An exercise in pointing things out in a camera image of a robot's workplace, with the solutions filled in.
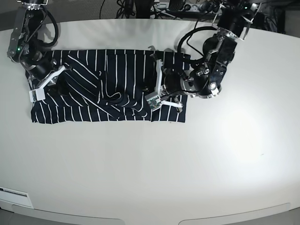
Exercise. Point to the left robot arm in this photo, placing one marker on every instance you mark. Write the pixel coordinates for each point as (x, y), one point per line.
(218, 51)

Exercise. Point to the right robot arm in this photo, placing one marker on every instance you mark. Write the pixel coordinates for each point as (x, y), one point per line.
(26, 48)

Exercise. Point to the white label on table edge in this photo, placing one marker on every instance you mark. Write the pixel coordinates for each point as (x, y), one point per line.
(15, 197)

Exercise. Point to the white power strip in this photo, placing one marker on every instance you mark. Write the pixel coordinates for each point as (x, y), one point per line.
(204, 7)

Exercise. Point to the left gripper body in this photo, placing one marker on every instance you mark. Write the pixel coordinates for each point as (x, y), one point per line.
(177, 83)

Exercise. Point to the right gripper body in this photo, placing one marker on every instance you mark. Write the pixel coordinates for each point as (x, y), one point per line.
(38, 70)

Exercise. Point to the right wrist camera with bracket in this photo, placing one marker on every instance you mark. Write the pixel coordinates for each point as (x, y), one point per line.
(50, 82)

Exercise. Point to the navy white striped T-shirt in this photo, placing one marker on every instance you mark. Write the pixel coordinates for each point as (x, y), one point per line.
(106, 85)

